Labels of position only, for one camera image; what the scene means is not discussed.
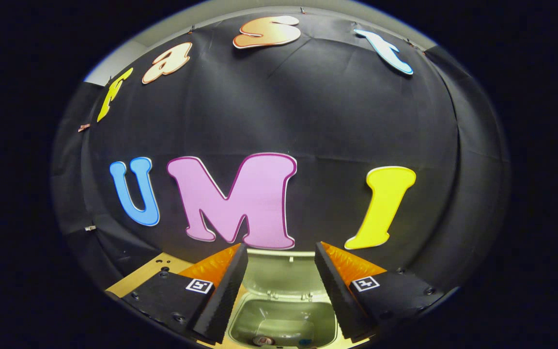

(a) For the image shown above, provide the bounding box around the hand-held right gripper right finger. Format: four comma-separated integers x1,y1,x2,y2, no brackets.
314,241,449,343

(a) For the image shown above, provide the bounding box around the wooden desktop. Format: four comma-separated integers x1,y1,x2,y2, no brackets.
106,252,372,349

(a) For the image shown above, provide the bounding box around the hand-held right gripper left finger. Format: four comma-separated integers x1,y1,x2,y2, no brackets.
121,242,250,345

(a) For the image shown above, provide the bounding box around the black backdrop cloth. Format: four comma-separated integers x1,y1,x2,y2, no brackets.
51,11,511,294

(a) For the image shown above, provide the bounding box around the pale green desktop garbage bin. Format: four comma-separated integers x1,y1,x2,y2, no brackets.
227,249,343,349

